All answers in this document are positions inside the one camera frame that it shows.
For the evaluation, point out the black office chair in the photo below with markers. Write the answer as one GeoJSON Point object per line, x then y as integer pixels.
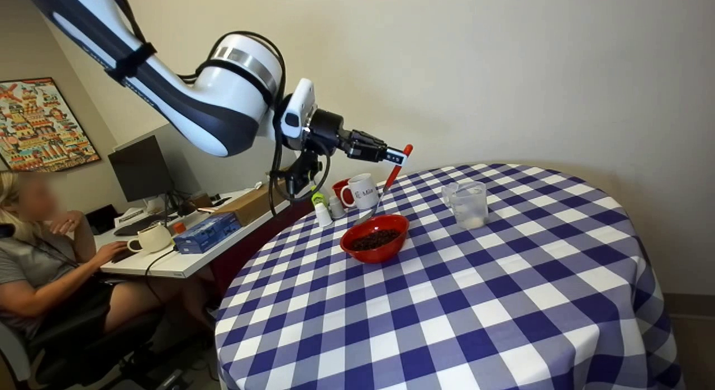
{"type": "Point", "coordinates": [84, 345]}

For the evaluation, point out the cream teapot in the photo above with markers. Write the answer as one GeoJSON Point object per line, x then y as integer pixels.
{"type": "Point", "coordinates": [153, 239]}

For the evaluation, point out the small white shaker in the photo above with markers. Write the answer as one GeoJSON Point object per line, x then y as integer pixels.
{"type": "Point", "coordinates": [336, 208]}

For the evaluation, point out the white mug with print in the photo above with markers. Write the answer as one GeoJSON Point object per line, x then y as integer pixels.
{"type": "Point", "coordinates": [364, 191]}

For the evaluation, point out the person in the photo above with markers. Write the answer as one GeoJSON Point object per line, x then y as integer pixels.
{"type": "Point", "coordinates": [39, 267]}

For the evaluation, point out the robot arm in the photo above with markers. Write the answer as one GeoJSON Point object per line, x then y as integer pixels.
{"type": "Point", "coordinates": [184, 94]}

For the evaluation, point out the black monitor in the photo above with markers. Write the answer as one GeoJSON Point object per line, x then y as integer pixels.
{"type": "Point", "coordinates": [141, 169]}

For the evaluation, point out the colourful framed picture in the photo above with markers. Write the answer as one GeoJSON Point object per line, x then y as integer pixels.
{"type": "Point", "coordinates": [39, 127]}

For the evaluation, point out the white bottle with green cap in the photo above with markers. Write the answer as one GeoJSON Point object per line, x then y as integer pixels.
{"type": "Point", "coordinates": [322, 214]}

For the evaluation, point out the red mug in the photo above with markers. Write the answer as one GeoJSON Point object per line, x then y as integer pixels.
{"type": "Point", "coordinates": [338, 189]}

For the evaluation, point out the white desk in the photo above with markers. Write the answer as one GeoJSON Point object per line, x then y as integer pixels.
{"type": "Point", "coordinates": [184, 260]}

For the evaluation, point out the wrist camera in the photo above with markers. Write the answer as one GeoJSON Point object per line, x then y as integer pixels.
{"type": "Point", "coordinates": [301, 175]}

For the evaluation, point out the black keyboard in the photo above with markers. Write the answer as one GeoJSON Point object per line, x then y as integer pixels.
{"type": "Point", "coordinates": [137, 226]}

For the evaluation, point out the blue white checked tablecloth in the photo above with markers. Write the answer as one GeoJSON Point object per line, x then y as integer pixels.
{"type": "Point", "coordinates": [447, 312]}

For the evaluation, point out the red bowl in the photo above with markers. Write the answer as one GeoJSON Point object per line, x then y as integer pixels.
{"type": "Point", "coordinates": [380, 255]}

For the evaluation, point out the blue box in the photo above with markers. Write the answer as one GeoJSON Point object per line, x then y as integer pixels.
{"type": "Point", "coordinates": [205, 233]}

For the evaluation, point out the clear plastic jug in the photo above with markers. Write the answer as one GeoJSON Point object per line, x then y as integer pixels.
{"type": "Point", "coordinates": [468, 205]}

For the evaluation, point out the cardboard box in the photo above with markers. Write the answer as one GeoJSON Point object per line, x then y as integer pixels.
{"type": "Point", "coordinates": [248, 205]}

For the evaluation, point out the dark coffee beans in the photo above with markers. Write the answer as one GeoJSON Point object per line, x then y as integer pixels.
{"type": "Point", "coordinates": [375, 239]}

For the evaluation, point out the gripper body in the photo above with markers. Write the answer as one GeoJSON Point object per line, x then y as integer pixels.
{"type": "Point", "coordinates": [327, 130]}

